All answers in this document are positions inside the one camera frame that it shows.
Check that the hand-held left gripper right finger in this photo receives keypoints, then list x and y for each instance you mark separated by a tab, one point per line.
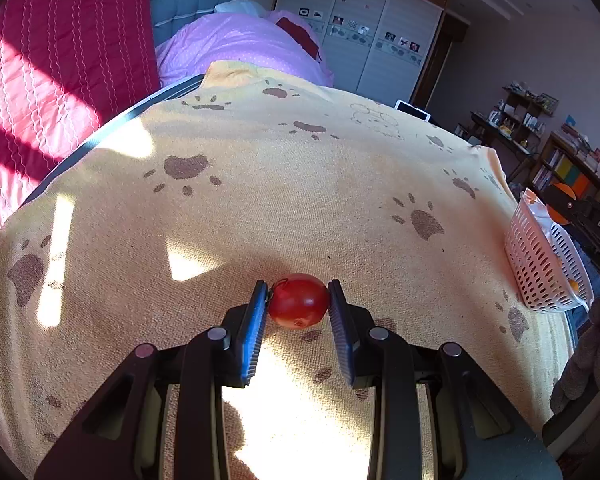
342	340

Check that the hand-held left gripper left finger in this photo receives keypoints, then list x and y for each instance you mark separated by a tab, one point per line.
252	340

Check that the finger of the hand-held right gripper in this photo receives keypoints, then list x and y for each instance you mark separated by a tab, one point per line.
565	204

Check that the red tomato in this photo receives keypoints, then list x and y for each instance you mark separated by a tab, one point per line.
300	300

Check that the white plastic basket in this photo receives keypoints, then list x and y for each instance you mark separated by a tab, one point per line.
535	260

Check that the blue checked blanket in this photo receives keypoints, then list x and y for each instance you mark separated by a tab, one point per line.
592	275

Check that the stack of books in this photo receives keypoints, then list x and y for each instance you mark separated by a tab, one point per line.
595	157

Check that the wooden desk with shelf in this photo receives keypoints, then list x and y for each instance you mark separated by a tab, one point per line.
510	130

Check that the grey fuzzy cloth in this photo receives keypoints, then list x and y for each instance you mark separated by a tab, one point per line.
587	360

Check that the yellow paw-print blanket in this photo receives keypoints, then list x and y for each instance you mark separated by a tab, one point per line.
280	185

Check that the white tablet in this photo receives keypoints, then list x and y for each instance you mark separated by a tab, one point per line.
412	110

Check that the dark wooden door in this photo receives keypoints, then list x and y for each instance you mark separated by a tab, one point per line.
437	70

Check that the white sliding-door wardrobe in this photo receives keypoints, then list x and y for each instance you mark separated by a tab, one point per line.
370	5

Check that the pink duvet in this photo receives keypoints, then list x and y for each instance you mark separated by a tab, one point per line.
230	45

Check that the red pillow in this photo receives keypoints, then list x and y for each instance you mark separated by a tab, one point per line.
297	35

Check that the white pillow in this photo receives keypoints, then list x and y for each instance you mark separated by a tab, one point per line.
240	7

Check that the grey bed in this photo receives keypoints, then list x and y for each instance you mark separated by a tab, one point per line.
180	10

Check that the red quilt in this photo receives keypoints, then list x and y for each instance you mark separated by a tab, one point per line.
55	60

